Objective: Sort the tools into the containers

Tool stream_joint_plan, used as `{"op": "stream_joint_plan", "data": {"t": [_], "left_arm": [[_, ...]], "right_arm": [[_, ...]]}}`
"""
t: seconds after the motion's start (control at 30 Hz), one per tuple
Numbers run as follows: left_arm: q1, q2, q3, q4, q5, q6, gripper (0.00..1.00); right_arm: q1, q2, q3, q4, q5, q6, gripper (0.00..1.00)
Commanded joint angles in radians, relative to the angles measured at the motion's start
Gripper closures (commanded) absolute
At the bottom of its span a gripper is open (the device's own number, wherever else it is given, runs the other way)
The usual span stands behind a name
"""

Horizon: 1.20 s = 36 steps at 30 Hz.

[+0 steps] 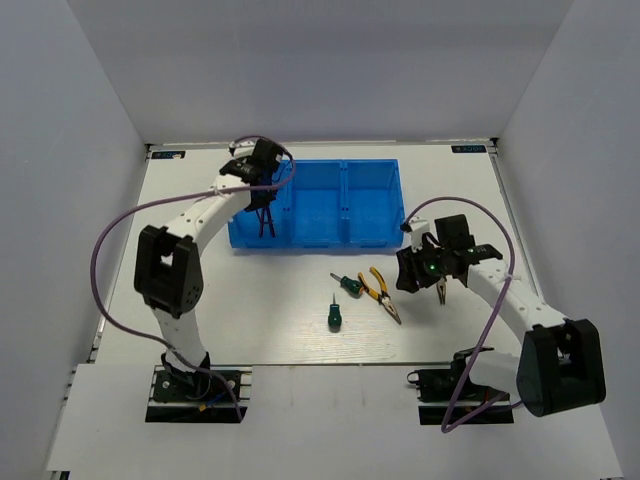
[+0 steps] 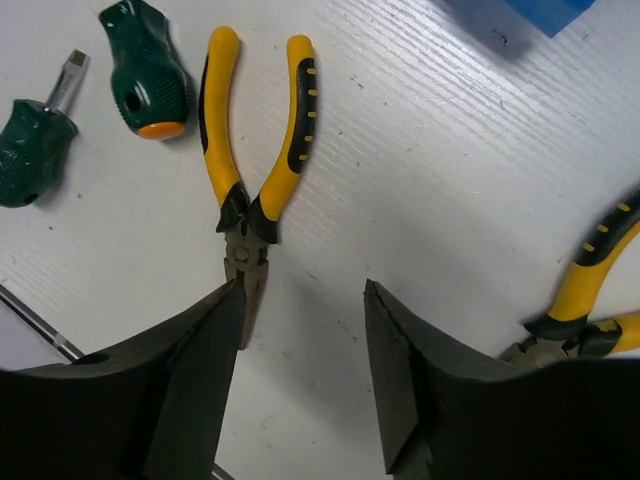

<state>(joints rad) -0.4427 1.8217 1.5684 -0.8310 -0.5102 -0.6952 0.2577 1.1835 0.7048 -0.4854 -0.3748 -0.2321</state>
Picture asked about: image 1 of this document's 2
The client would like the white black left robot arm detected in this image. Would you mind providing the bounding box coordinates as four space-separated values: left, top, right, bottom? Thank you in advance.
134 136 289 399

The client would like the blue three-compartment plastic bin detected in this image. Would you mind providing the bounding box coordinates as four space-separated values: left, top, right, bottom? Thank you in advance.
228 159 405 250

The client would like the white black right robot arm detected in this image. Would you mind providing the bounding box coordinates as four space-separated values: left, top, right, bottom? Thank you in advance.
396 215 606 417

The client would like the left table corner label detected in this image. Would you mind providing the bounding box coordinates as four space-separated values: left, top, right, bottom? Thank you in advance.
151 150 186 160

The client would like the yellow black long-nose pliers right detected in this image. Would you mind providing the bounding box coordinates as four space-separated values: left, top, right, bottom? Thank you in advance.
436 277 447 306

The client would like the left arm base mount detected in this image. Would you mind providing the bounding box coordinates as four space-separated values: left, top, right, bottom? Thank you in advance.
145 366 252 424

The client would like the table corner label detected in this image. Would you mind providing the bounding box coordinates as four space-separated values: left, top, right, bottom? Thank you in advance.
151 150 186 160
451 144 487 154

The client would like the green stubby Phillips screwdriver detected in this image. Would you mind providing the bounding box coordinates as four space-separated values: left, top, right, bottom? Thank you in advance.
330 272 364 298

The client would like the green stubby flathead screwdriver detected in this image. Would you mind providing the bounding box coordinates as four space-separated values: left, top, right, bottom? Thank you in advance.
327 296 342 332

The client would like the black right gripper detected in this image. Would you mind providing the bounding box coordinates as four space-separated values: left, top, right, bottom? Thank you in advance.
396 237 451 294

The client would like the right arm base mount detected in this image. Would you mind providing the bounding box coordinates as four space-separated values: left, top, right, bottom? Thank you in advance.
406 348 514 426

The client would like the right table corner label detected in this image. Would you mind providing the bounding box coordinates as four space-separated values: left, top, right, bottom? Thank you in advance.
451 144 487 154

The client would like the yellow black pliers left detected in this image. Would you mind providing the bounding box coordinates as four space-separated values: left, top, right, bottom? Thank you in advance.
358 266 402 325

